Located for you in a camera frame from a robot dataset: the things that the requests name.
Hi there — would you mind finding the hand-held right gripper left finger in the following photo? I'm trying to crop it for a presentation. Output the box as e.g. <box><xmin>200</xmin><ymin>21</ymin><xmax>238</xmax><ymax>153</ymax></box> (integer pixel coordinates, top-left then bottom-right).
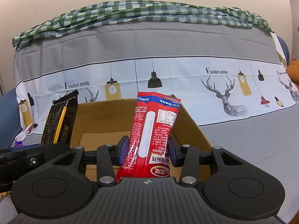
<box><xmin>48</xmin><ymin>135</ymin><xmax>130</xmax><ymax>187</ymax></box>

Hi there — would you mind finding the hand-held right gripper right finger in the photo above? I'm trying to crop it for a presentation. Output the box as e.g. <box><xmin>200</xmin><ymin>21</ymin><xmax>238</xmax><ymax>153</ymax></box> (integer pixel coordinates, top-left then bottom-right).
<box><xmin>168</xmin><ymin>137</ymin><xmax>251</xmax><ymax>187</ymax></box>

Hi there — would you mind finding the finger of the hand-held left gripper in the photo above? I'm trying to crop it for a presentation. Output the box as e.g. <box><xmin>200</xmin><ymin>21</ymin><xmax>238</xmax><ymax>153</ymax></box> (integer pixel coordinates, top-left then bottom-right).
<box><xmin>0</xmin><ymin>143</ymin><xmax>71</xmax><ymax>186</ymax></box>

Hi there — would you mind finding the red snack packet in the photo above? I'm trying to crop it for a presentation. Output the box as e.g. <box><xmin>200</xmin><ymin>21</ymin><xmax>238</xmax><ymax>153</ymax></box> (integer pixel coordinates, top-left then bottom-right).
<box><xmin>115</xmin><ymin>91</ymin><xmax>182</xmax><ymax>184</ymax></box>

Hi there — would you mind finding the cardboard box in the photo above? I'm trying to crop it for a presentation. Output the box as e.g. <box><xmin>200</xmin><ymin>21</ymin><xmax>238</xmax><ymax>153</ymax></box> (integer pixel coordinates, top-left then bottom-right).
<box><xmin>70</xmin><ymin>95</ymin><xmax>213</xmax><ymax>182</ymax></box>

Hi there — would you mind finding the black snack packet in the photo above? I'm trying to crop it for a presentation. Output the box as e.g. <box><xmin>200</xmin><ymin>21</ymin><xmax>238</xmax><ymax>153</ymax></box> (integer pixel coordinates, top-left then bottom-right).
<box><xmin>40</xmin><ymin>90</ymin><xmax>78</xmax><ymax>146</ymax></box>

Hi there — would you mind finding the small black object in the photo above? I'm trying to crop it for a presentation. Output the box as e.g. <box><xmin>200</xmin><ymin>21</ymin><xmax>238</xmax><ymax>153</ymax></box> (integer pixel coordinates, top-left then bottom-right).
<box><xmin>27</xmin><ymin>122</ymin><xmax>39</xmax><ymax>136</ymax></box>

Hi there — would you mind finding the grey printed cloth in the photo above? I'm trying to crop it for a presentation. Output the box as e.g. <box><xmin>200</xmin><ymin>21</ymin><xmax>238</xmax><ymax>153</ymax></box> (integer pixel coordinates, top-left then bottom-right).
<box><xmin>13</xmin><ymin>20</ymin><xmax>299</xmax><ymax>224</ymax></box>

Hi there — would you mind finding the green checked cloth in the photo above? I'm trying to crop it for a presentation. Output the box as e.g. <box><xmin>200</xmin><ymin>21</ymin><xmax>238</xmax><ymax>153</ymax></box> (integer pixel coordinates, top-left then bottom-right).
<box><xmin>12</xmin><ymin>1</ymin><xmax>275</xmax><ymax>49</ymax></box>

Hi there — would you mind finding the orange plush toy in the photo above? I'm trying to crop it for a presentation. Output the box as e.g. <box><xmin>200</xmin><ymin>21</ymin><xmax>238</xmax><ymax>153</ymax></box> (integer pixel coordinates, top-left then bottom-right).
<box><xmin>286</xmin><ymin>59</ymin><xmax>299</xmax><ymax>85</ymax></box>

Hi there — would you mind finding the pale patterned cloth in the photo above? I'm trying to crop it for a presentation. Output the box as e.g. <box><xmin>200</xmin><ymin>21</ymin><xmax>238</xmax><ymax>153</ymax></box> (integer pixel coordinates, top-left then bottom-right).
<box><xmin>270</xmin><ymin>31</ymin><xmax>288</xmax><ymax>66</ymax></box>

